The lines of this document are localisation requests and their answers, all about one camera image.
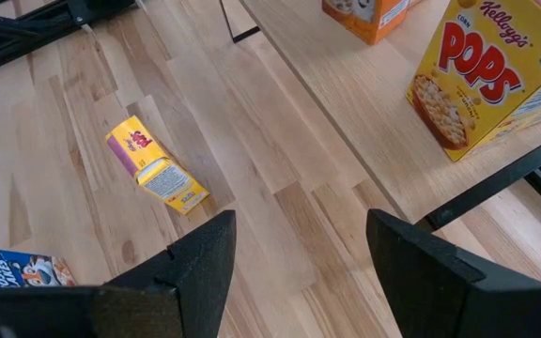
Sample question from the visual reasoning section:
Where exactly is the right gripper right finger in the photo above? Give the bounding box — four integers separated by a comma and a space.
366, 209, 541, 338

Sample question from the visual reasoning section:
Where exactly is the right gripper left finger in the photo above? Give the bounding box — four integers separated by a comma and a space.
0, 209, 238, 338

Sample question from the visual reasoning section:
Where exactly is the yellow Corn Pops cereal box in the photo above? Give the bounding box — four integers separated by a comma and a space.
104, 115, 210, 216
405, 0, 541, 163

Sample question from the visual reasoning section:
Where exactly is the blue Frosted Flakes cereal box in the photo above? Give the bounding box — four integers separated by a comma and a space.
0, 246, 77, 289

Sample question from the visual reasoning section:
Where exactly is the orange cereal box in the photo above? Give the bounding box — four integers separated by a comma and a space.
321, 0, 425, 47

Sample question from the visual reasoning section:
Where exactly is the wooden shelf with black frame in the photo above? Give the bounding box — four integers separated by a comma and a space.
218, 0, 541, 232

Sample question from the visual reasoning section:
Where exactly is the black aluminium table frame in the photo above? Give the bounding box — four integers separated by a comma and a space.
0, 0, 138, 81

